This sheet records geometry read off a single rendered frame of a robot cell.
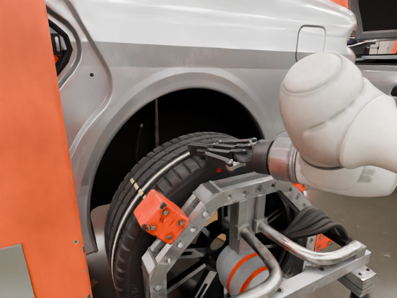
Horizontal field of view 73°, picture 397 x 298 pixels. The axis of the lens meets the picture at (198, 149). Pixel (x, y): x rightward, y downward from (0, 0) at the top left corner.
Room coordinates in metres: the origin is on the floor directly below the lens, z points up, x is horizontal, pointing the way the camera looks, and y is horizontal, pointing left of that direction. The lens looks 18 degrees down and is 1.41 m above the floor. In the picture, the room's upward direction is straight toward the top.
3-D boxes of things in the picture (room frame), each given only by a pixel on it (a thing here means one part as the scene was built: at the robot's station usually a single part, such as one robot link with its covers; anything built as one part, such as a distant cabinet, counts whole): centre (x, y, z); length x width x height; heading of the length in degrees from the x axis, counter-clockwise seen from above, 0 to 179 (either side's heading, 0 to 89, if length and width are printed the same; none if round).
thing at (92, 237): (1.12, 0.09, 1.03); 0.83 x 0.32 x 0.58; 117
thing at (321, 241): (0.77, -0.40, 0.85); 0.09 x 0.08 x 0.07; 117
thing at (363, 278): (0.51, -0.36, 0.93); 0.09 x 0.05 x 0.05; 27
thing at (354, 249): (0.55, -0.26, 1.03); 0.19 x 0.18 x 0.11; 27
